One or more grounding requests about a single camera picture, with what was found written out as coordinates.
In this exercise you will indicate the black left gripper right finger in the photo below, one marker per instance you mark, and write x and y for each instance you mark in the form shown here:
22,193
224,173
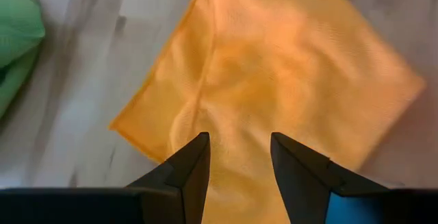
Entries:
301,183

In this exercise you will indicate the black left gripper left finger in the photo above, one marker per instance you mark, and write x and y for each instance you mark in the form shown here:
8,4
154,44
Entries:
184,189

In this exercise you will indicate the orange microfiber towel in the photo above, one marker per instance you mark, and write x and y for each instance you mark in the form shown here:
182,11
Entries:
273,63

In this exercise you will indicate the green microfiber towel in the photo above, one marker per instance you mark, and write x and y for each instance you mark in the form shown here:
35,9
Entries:
17,28

